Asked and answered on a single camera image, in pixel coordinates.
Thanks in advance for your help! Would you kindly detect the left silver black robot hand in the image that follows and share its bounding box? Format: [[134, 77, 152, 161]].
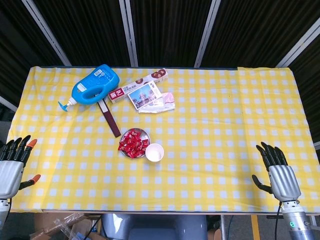
[[0, 134, 41, 200]]

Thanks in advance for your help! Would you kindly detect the metal table leg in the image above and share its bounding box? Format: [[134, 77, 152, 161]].
[[219, 214, 226, 240]]

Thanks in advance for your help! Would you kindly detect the dark red flat stick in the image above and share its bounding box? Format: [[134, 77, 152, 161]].
[[97, 98, 122, 138]]

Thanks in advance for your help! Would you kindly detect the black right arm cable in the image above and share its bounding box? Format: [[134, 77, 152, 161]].
[[273, 201, 283, 240]]

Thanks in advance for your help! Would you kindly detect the blue pump bottle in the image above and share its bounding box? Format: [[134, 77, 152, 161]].
[[57, 64, 120, 113]]

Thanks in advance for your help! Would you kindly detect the round steel plate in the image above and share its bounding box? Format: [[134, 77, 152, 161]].
[[117, 127, 152, 159]]

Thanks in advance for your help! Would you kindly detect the clear plastic packaging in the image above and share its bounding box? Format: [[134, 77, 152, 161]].
[[53, 218, 76, 240]]

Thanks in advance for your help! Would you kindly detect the black ribbed partition panel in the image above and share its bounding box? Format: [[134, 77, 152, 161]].
[[0, 0, 66, 106], [287, 42, 320, 146], [201, 0, 320, 68], [129, 0, 213, 68], [32, 0, 132, 67]]

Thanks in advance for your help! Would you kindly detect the brown cardboard box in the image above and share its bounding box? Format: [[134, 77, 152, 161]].
[[29, 212, 101, 240]]

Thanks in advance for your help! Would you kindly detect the building photo postcard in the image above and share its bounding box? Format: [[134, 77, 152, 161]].
[[127, 81, 163, 110]]

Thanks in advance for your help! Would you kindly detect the grey robot torso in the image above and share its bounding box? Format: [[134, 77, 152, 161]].
[[100, 213, 208, 240]]

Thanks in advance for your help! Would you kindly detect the long beige baking paper box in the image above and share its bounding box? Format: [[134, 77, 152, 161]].
[[107, 68, 169, 105]]

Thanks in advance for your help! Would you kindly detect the pink white plastic packet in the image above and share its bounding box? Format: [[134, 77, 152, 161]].
[[137, 91, 176, 114]]

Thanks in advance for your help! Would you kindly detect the yellow white checked tablecloth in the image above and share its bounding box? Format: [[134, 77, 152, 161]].
[[4, 65, 316, 213]]

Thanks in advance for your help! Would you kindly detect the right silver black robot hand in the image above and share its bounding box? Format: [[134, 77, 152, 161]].
[[251, 141, 302, 202]]

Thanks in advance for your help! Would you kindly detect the white paper cup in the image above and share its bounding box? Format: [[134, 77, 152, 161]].
[[144, 143, 165, 163]]

